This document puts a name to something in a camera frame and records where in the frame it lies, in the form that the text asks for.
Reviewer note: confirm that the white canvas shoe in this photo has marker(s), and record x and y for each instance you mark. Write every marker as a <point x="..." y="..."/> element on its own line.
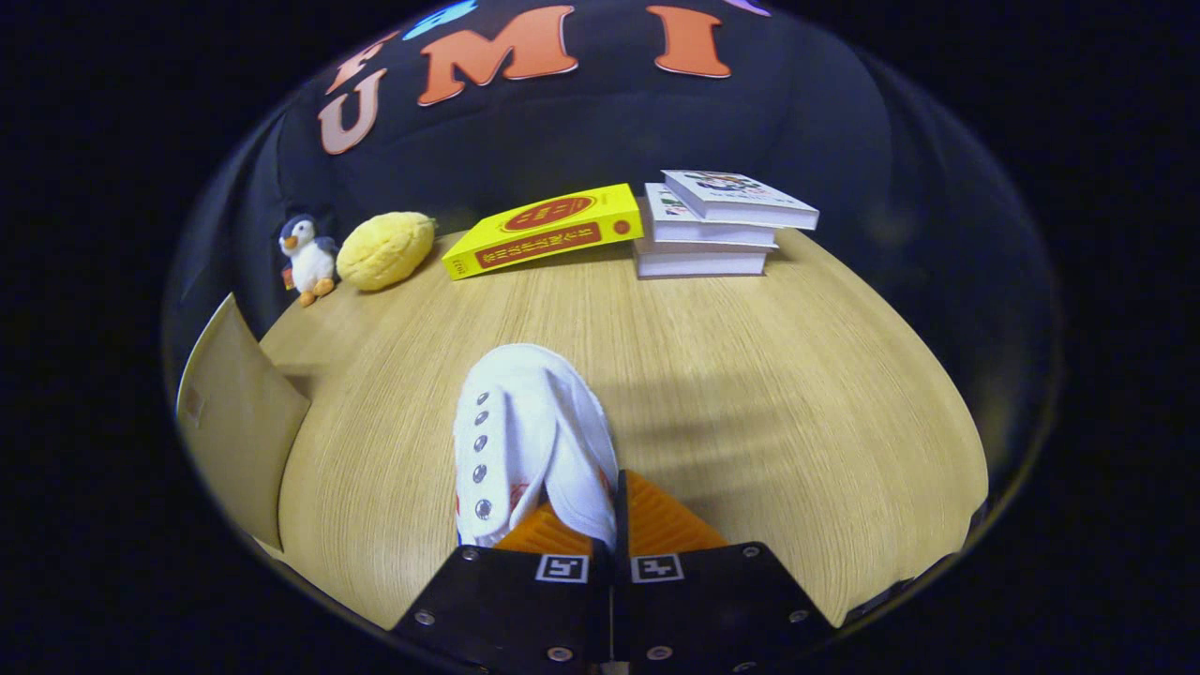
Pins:
<point x="534" y="412"/>

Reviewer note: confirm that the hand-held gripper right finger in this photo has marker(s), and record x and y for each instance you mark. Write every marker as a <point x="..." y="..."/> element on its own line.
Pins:
<point x="621" y="534"/>

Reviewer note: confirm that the yellow book red circle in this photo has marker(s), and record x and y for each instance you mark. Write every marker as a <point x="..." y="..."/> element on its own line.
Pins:
<point x="562" y="225"/>

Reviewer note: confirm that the white book floral cover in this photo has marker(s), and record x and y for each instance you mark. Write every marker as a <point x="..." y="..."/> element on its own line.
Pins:
<point x="741" y="197"/>

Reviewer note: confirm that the black backdrop cloth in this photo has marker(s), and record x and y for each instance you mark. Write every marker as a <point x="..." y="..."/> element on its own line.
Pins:
<point x="581" y="141"/>

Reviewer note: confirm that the cream fabric storage box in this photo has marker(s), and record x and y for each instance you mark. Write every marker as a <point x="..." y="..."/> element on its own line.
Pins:
<point x="239" y="422"/>

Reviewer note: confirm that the penguin plush toy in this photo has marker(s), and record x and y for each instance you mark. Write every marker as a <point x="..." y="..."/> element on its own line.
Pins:
<point x="307" y="267"/>

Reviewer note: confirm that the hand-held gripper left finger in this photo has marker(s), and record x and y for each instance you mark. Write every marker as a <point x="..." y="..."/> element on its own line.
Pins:
<point x="506" y="609"/>

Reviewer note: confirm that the yellow round plush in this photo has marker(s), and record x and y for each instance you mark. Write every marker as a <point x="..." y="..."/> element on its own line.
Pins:
<point x="384" y="251"/>

